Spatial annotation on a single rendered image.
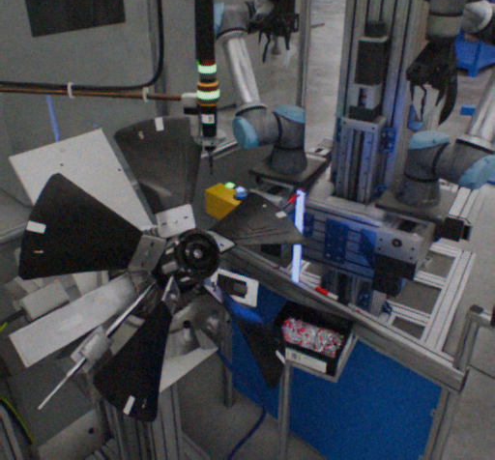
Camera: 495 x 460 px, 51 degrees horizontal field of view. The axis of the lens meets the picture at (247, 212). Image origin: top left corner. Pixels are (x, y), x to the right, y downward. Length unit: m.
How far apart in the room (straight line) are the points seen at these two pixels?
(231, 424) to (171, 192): 1.36
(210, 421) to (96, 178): 1.31
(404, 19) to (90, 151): 1.07
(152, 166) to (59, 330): 0.42
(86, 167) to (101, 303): 0.39
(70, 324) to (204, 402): 1.33
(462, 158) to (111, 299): 1.08
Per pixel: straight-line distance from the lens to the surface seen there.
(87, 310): 1.21
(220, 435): 2.34
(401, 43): 1.85
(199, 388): 2.50
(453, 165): 1.68
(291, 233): 1.37
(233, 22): 1.94
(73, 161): 1.43
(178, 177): 1.24
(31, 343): 1.18
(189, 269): 1.15
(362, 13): 1.88
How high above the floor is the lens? 1.89
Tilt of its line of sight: 30 degrees down
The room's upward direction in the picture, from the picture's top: straight up
